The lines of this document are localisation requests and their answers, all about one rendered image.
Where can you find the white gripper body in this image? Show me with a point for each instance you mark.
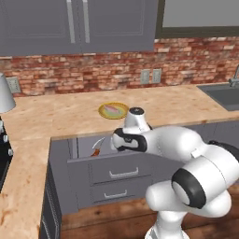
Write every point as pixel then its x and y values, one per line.
pixel 117 140

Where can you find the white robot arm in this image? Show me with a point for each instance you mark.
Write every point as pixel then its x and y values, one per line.
pixel 199 161

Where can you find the yellow-green plate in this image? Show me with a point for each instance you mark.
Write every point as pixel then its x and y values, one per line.
pixel 122 112

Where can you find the pink meat piece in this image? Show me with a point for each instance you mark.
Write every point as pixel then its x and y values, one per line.
pixel 111 109

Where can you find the open grey drawer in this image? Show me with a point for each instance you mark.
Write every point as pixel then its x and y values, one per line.
pixel 99 169

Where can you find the grey drawer front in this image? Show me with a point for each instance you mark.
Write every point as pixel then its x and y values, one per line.
pixel 130 189

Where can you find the grey base cupboard run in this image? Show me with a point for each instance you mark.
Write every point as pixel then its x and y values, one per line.
pixel 49 205

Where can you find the silver hob knob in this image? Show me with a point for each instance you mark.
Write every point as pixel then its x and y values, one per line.
pixel 5 138
pixel 10 152

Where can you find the grey base cupboard door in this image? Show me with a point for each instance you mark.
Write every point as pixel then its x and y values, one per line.
pixel 225 132

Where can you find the grey sink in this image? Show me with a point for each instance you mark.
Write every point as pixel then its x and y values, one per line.
pixel 224 95

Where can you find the black hob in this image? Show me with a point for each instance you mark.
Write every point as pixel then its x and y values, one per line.
pixel 3 168

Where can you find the grey extractor hood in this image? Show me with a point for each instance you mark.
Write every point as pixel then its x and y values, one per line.
pixel 5 96

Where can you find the silver tap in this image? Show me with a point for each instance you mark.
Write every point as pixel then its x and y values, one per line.
pixel 235 79

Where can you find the grey wall socket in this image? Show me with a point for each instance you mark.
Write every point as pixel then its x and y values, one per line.
pixel 13 85
pixel 145 76
pixel 157 76

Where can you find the grey wall cupboard door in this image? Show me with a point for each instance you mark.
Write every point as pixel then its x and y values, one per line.
pixel 121 21
pixel 34 25

